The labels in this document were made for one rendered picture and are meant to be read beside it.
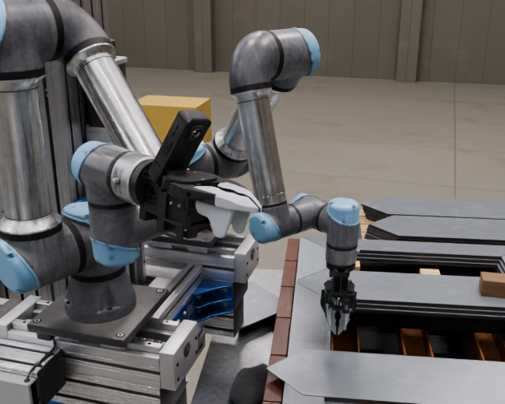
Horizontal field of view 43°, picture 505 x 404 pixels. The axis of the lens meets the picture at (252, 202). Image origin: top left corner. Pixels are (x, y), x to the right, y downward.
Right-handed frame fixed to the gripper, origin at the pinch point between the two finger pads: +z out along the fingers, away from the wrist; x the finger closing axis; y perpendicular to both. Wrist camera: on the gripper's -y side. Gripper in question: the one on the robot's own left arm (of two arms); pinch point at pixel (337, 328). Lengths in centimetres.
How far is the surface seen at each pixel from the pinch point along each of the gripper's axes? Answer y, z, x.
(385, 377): 18.6, 0.8, 10.8
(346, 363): 14.1, 0.8, 2.2
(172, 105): -327, 14, -120
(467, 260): -50, 3, 43
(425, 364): 12.2, 0.8, 20.6
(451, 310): -16.8, 2.3, 31.8
